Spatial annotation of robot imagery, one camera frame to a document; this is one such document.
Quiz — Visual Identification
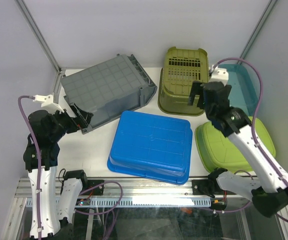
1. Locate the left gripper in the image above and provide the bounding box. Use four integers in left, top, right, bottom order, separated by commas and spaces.
48, 101, 93, 141

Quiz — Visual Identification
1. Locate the olive slotted basket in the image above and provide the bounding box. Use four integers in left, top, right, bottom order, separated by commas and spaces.
157, 46, 209, 116

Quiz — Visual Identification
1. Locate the teal translucent container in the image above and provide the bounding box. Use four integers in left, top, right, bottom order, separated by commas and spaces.
219, 64, 258, 116

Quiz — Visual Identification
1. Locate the grey plastic crate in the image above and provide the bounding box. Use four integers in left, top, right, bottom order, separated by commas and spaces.
61, 54, 157, 134

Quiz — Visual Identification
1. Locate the lime green basin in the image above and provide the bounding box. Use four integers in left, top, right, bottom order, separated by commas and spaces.
195, 116, 277, 173

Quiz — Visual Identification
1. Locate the blue plastic tub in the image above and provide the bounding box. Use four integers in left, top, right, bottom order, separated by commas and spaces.
107, 110, 193, 185

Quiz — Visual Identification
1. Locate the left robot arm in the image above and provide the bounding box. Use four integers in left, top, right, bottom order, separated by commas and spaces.
23, 109, 89, 240

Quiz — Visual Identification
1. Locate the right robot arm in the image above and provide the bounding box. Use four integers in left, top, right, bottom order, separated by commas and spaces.
188, 81, 288, 218

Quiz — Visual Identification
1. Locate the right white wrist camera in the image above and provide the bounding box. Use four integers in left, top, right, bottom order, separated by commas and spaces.
208, 64, 229, 86

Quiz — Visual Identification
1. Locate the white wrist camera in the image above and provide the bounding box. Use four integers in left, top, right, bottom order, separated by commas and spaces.
208, 64, 229, 86
33, 94, 64, 115

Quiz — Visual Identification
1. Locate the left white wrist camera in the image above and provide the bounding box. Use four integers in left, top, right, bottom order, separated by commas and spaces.
33, 94, 64, 115

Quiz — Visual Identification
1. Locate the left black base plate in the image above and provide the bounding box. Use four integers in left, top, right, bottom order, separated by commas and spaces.
82, 179, 105, 197

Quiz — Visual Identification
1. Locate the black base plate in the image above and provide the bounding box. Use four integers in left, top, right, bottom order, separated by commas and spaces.
191, 179, 223, 198
82, 179, 105, 197

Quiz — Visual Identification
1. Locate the aluminium mounting rail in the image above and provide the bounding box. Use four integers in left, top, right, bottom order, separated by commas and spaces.
14, 177, 245, 199

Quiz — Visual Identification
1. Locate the white slotted cable duct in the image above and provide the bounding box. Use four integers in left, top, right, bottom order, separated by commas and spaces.
25, 197, 212, 208

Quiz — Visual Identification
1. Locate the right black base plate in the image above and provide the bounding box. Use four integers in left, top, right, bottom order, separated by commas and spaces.
191, 179, 223, 198

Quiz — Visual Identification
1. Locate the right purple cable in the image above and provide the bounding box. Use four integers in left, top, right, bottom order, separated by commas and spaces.
208, 57, 288, 225

